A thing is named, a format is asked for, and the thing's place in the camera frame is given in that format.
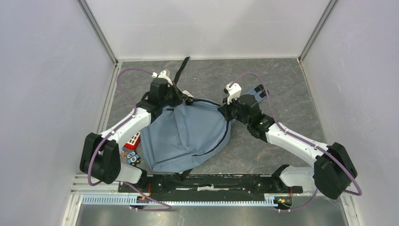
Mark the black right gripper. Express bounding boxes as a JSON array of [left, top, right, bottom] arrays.
[[219, 94, 251, 126]]

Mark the blue grey backpack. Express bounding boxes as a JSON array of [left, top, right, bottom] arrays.
[[140, 56, 235, 179]]

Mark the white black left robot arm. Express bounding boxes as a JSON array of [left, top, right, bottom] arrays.
[[80, 78, 194, 192]]

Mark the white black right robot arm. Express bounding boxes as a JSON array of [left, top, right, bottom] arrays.
[[218, 94, 358, 200]]

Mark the red window toy block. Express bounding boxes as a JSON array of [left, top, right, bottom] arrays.
[[123, 132, 141, 150]]

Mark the blue owl toy figure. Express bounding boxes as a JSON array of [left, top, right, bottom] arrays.
[[126, 151, 141, 166]]

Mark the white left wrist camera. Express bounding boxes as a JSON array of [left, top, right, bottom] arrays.
[[151, 69, 173, 86]]

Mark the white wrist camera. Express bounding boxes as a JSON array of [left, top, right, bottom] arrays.
[[223, 82, 242, 104], [151, 69, 173, 86]]

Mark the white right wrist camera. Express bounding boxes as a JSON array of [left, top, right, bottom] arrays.
[[223, 82, 242, 104]]

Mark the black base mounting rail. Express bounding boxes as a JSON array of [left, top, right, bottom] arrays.
[[135, 174, 303, 202]]

